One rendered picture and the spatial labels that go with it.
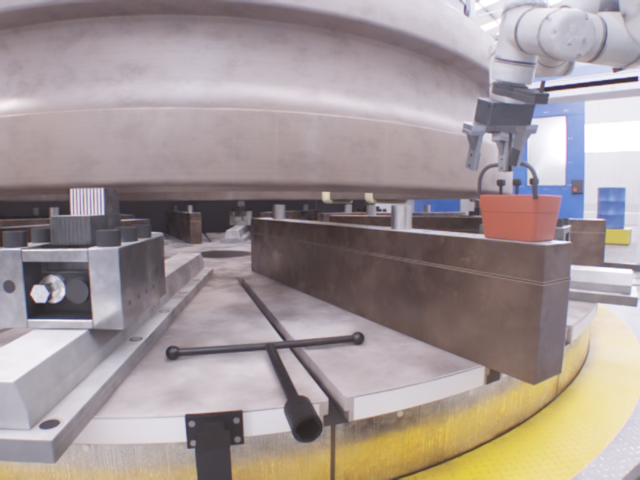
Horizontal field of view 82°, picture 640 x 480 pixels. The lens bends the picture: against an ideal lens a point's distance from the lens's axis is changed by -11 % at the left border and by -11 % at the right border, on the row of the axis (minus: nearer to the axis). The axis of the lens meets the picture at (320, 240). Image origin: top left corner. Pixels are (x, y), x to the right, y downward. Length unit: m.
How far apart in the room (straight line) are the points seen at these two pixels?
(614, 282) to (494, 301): 1.22
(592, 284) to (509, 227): 1.23
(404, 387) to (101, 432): 0.75
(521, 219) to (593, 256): 2.48
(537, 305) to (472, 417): 0.46
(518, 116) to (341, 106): 0.93
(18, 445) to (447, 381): 1.02
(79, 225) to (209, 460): 0.73
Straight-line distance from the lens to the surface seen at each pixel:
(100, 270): 1.14
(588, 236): 3.60
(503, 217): 1.20
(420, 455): 1.33
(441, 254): 1.35
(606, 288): 2.37
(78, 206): 1.38
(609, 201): 9.98
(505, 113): 0.94
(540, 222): 1.17
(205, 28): 1.73
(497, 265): 1.21
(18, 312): 1.27
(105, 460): 1.15
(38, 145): 1.67
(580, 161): 6.42
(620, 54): 0.91
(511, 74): 0.92
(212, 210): 7.95
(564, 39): 0.81
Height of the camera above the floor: 0.78
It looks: 5 degrees down
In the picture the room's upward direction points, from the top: straight up
